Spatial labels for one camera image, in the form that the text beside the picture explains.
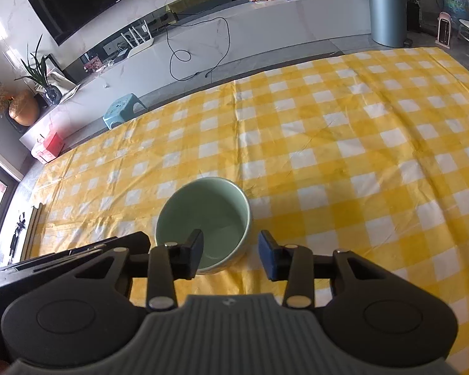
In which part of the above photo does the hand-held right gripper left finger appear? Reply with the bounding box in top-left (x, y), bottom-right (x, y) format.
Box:
top-left (73, 228), bottom-right (204, 311)

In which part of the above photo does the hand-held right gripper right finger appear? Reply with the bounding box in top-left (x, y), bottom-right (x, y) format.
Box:
top-left (258, 230), bottom-right (401, 309)

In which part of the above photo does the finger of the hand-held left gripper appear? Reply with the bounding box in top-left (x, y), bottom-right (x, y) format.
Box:
top-left (69, 231), bottom-right (151, 254)

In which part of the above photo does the pale green ceramic bowl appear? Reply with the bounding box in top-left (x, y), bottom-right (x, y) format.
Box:
top-left (154, 177), bottom-right (254, 275)

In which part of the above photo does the yellow checked tablecloth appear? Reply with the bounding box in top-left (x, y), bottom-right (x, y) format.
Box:
top-left (25, 47), bottom-right (469, 375)

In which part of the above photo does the red box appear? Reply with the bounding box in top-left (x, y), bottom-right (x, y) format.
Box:
top-left (31, 131), bottom-right (66, 164)

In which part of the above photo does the blue plastic stool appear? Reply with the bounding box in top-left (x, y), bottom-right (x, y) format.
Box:
top-left (103, 94), bottom-right (145, 130)

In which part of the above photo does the plant in blue vase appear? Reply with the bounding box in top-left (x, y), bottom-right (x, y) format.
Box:
top-left (15, 35), bottom-right (63, 106)

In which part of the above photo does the orange round vase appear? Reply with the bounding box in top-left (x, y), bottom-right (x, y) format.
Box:
top-left (8, 90), bottom-right (40, 126)

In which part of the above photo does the white router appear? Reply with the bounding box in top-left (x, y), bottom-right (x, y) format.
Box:
top-left (120, 21), bottom-right (155, 58)

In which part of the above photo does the white television cabinet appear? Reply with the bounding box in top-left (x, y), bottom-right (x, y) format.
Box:
top-left (19, 0), bottom-right (374, 157)

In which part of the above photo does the grey trash can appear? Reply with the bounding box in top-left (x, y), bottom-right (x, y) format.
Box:
top-left (365, 0), bottom-right (408, 47)

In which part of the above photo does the tall potted plant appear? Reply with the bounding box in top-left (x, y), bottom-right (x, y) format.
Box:
top-left (391, 0), bottom-right (442, 32)

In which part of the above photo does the pink space heater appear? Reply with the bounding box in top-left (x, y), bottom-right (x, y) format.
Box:
top-left (435, 12), bottom-right (454, 48)

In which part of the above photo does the black picture frame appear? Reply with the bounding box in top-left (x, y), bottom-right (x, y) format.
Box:
top-left (47, 52), bottom-right (81, 98)

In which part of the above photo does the black cable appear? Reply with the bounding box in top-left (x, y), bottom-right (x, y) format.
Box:
top-left (166, 17), bottom-right (230, 83)

